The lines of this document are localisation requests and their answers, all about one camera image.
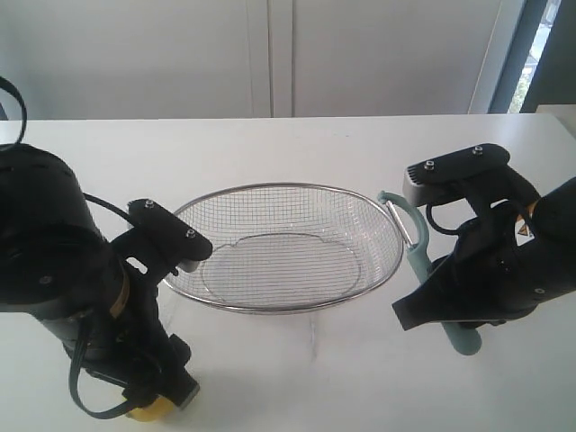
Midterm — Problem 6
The black right camera cable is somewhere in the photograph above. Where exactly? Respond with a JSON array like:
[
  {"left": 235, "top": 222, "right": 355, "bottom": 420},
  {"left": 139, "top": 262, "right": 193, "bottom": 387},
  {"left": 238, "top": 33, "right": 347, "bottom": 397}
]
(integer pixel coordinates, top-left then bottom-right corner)
[{"left": 424, "top": 200, "right": 469, "bottom": 239}]

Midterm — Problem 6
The white side table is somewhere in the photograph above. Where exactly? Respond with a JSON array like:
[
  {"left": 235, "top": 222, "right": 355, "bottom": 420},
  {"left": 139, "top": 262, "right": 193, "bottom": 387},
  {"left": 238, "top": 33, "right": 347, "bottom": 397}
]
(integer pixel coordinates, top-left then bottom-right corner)
[{"left": 536, "top": 104, "right": 576, "bottom": 138}]

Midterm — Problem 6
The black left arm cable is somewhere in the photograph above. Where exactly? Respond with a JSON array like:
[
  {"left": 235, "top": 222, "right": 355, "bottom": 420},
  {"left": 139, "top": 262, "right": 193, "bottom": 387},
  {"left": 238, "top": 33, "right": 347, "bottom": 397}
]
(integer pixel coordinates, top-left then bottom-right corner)
[{"left": 0, "top": 76, "right": 163, "bottom": 409}]

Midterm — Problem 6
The yellow lemon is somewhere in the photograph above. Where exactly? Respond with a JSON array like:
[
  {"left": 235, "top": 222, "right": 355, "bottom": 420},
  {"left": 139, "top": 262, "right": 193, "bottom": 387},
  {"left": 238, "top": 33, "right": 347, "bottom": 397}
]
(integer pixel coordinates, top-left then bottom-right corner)
[{"left": 122, "top": 387, "right": 176, "bottom": 410}]

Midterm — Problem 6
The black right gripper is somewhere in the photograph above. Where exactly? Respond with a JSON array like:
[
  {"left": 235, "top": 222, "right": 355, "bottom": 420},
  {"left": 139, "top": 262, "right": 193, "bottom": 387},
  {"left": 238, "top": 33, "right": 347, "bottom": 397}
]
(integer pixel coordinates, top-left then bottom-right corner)
[{"left": 392, "top": 166, "right": 540, "bottom": 330}]

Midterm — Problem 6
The oval metal mesh basket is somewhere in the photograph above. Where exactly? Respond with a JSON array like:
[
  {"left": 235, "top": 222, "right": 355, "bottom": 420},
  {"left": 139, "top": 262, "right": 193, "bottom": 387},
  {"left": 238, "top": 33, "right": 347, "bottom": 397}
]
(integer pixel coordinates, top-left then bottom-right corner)
[{"left": 166, "top": 183, "right": 404, "bottom": 315}]

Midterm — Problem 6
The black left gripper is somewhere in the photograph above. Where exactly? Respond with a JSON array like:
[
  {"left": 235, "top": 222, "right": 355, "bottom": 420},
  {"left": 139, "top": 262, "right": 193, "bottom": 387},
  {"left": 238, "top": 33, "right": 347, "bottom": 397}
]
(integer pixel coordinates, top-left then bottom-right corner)
[{"left": 68, "top": 228, "right": 199, "bottom": 398}]

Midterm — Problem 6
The teal handled peeler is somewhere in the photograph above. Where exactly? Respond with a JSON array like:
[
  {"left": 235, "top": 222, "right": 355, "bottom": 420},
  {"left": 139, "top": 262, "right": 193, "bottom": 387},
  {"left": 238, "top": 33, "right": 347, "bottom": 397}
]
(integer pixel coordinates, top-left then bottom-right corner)
[{"left": 377, "top": 191, "right": 482, "bottom": 356}]

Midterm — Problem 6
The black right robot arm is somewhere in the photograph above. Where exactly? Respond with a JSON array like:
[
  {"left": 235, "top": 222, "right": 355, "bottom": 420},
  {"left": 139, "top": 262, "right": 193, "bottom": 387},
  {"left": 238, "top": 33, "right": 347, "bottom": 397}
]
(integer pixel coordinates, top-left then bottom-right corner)
[{"left": 392, "top": 167, "right": 575, "bottom": 330}]

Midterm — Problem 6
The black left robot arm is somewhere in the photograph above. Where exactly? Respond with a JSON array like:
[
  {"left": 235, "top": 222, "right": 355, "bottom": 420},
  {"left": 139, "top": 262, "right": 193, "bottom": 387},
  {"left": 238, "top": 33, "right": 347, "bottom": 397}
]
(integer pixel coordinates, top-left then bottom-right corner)
[{"left": 1, "top": 144, "right": 198, "bottom": 405}]

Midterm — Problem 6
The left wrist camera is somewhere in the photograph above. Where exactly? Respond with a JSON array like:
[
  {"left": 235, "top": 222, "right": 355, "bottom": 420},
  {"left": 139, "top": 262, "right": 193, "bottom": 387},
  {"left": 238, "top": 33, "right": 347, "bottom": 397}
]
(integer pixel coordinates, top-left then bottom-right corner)
[{"left": 128, "top": 199, "right": 213, "bottom": 273}]

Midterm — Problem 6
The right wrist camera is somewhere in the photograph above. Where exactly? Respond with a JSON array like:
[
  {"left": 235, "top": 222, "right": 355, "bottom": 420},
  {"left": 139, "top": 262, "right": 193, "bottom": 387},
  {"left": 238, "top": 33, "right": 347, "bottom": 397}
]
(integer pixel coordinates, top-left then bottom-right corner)
[{"left": 402, "top": 143, "right": 510, "bottom": 207}]

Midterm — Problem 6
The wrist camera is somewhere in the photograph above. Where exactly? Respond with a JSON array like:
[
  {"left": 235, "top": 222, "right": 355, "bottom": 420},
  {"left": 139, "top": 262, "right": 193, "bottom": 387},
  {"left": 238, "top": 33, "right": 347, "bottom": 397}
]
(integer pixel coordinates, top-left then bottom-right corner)
[
  {"left": 128, "top": 199, "right": 213, "bottom": 273},
  {"left": 402, "top": 143, "right": 510, "bottom": 207}
]

